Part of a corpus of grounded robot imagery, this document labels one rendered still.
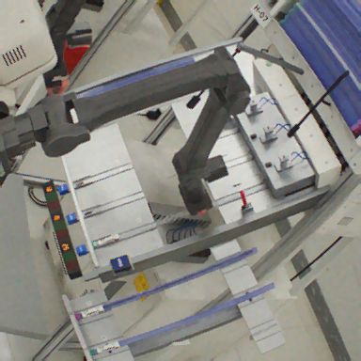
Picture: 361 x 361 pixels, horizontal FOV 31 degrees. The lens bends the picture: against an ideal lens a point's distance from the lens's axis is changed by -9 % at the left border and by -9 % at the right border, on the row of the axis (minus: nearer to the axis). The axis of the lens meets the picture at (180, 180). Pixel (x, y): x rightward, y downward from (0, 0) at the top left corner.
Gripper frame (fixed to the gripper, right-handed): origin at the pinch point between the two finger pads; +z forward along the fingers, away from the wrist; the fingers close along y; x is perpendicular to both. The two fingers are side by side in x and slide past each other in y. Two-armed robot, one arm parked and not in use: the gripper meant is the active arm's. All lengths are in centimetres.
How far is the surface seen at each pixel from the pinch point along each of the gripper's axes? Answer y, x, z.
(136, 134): 133, 8, 132
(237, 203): -2.4, -10.3, 0.0
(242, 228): -10.1, -8.6, 0.7
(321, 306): 15, -50, 184
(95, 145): 34.3, 21.4, -1.9
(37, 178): 61, 51, 36
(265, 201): -5.2, -17.9, 0.6
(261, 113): 20.4, -28.6, -3.8
